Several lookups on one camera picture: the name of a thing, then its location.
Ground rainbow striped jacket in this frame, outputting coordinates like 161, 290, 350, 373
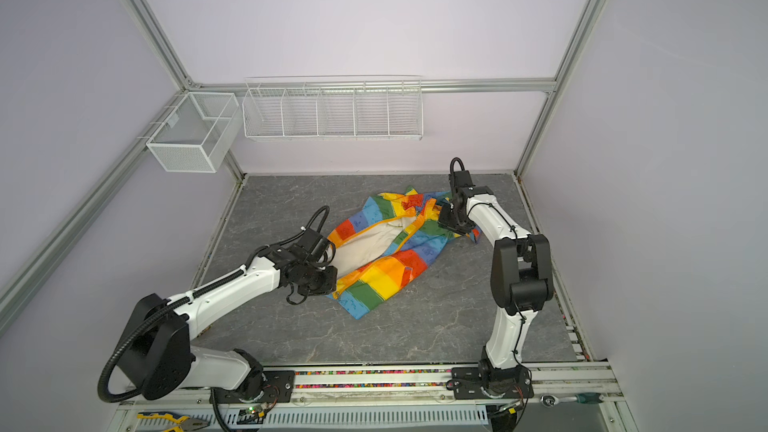
328, 188, 459, 319

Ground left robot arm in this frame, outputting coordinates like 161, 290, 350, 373
96, 228, 338, 403

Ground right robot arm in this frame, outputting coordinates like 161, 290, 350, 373
438, 158, 555, 385

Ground white mesh box basket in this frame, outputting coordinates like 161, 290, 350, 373
147, 92, 242, 173

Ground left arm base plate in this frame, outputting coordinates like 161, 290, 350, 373
215, 369, 296, 404

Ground white wire basket long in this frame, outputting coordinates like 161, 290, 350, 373
241, 75, 424, 141

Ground white slotted cable duct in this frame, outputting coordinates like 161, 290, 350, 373
261, 405, 489, 430

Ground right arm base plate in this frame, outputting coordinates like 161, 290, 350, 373
446, 364, 534, 400

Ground yellow handled pliers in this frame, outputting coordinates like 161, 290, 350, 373
137, 411, 210, 432

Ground green handled screwdriver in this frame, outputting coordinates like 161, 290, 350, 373
539, 392, 605, 408

